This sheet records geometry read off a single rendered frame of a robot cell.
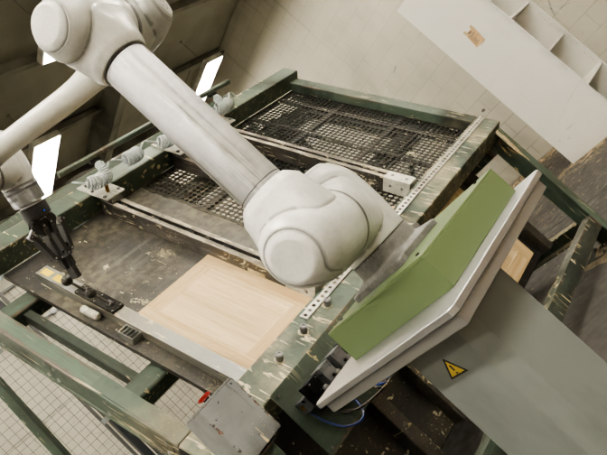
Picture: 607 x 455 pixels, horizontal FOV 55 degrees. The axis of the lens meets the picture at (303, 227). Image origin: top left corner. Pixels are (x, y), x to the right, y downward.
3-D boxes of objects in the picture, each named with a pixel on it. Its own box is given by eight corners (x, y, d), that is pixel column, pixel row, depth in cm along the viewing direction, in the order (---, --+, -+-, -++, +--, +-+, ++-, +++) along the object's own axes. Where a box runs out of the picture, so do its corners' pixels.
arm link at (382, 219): (410, 210, 129) (340, 143, 131) (393, 233, 113) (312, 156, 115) (364, 257, 136) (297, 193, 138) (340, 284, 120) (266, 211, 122)
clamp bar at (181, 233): (312, 306, 196) (309, 251, 182) (83, 208, 252) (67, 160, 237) (328, 289, 203) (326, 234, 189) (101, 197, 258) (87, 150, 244)
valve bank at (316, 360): (356, 445, 149) (288, 380, 151) (331, 458, 160) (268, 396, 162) (434, 323, 182) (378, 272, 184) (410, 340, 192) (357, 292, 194)
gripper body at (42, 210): (35, 200, 163) (52, 228, 166) (11, 214, 156) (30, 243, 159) (51, 194, 159) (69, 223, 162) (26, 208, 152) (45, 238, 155)
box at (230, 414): (254, 467, 130) (197, 411, 131) (238, 478, 139) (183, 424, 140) (284, 427, 138) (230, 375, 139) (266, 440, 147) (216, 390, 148)
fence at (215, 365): (239, 390, 170) (238, 381, 167) (38, 281, 214) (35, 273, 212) (249, 378, 173) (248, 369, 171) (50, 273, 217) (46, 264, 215)
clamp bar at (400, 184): (406, 200, 245) (410, 150, 230) (197, 138, 300) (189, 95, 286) (416, 189, 251) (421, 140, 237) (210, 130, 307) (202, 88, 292)
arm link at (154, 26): (114, 31, 138) (72, 28, 125) (163, -21, 129) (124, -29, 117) (144, 77, 138) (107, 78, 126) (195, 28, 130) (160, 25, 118)
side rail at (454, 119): (469, 141, 296) (471, 122, 289) (291, 100, 347) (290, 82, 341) (474, 134, 301) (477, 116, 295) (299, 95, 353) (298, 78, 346)
